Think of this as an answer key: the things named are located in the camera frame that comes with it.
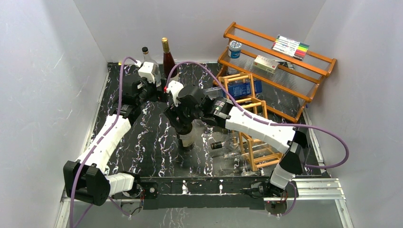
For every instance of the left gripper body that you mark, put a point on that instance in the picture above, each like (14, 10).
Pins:
(149, 92)

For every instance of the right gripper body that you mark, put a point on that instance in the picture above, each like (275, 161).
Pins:
(186, 116)

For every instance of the green wine bottle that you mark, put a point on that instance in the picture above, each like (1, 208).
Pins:
(186, 138)

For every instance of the dark red wine bottle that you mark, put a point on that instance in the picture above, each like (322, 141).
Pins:
(168, 60)

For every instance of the clear bottle bottom rack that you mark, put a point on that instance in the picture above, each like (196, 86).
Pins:
(245, 156)

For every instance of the clear bottle rack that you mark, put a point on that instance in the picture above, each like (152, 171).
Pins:
(234, 143)
(245, 156)

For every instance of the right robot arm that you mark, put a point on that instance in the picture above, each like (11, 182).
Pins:
(191, 103)

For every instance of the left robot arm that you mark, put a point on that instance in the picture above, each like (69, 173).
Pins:
(84, 178)

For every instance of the clear bottle lower rack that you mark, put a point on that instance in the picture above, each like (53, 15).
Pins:
(234, 143)

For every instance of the small clear plastic bottle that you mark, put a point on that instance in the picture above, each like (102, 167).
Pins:
(231, 71)

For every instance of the light wooden wine rack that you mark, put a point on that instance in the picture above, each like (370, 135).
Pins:
(249, 118)

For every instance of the blue white jar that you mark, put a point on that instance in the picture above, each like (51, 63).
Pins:
(234, 49)

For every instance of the green white box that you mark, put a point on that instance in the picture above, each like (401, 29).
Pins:
(265, 64)

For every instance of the orange wooden shelf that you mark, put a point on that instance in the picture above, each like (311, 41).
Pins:
(294, 83)

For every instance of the marker pen pack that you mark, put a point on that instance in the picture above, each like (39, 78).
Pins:
(290, 47)

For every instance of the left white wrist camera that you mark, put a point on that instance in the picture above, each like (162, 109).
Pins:
(148, 70)

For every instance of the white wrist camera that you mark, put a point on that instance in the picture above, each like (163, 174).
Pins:
(148, 70)
(174, 88)

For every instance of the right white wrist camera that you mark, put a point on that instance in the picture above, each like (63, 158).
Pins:
(174, 88)

